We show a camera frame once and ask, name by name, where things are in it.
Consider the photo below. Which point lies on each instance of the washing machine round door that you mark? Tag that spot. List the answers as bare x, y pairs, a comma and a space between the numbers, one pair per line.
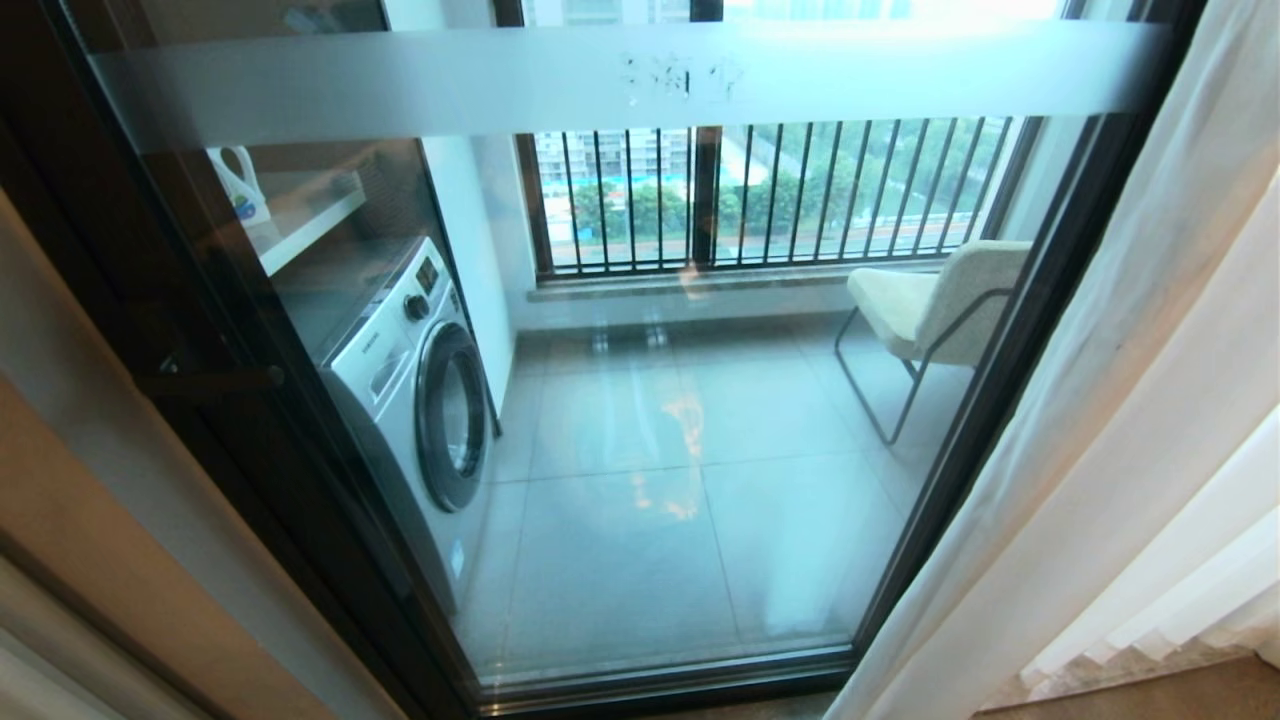
452, 416

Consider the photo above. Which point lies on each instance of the black metal balcony railing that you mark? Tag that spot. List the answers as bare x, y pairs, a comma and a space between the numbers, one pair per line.
770, 200

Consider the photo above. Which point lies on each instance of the glass balcony sliding door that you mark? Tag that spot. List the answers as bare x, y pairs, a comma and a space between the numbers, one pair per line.
700, 90

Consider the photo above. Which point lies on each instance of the white front-load washing machine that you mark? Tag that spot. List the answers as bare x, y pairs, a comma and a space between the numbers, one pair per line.
385, 370

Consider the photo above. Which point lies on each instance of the white shelf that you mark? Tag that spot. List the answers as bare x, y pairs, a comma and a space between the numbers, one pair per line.
300, 225

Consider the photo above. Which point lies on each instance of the white detergent bottle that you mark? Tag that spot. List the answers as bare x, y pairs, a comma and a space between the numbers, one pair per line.
240, 190

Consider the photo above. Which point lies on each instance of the white sheer curtain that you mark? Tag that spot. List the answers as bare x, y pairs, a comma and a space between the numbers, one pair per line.
1130, 420

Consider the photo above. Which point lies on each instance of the beige chair with metal frame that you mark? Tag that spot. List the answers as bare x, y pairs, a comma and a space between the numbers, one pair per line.
935, 305

